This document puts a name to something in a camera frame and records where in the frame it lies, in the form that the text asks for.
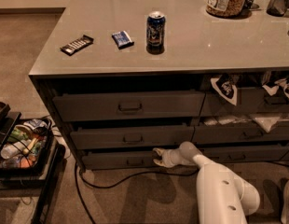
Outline white plastic bag in drawer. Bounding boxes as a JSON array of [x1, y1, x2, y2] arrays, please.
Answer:
[[202, 113, 289, 133]]

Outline black bin of items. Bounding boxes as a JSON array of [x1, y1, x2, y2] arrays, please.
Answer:
[[0, 118, 53, 176]]

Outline black floor cable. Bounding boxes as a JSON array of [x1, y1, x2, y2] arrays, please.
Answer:
[[73, 161, 289, 224]]

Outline blue drink can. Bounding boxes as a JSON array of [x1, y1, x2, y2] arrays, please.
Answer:
[[146, 11, 166, 48]]

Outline grey drawer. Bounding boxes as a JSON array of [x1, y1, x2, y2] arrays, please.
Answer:
[[192, 122, 289, 145], [82, 151, 155, 170], [201, 145, 289, 163], [70, 124, 194, 149], [200, 88, 289, 117], [53, 91, 204, 122]]

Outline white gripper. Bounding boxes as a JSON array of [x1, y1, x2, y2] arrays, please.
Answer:
[[153, 147, 189, 168]]

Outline large jar of nuts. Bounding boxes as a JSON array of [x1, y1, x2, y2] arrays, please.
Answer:
[[206, 0, 245, 18]]

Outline dark striped snack bar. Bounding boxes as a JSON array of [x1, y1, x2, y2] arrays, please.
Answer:
[[60, 35, 94, 56]]

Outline blue snack packet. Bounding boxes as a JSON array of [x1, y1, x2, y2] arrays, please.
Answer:
[[112, 31, 134, 49]]

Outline black white chip bag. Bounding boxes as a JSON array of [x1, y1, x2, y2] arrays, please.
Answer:
[[211, 73, 240, 105]]

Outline black cart frame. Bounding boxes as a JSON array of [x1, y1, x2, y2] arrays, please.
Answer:
[[0, 102, 65, 224]]

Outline white sneaker left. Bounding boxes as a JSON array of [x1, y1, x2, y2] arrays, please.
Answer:
[[281, 180, 289, 224]]

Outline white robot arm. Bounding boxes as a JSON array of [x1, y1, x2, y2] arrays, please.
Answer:
[[153, 141, 260, 224]]

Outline grey counter cabinet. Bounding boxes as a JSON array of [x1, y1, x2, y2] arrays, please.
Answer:
[[30, 0, 289, 170]]

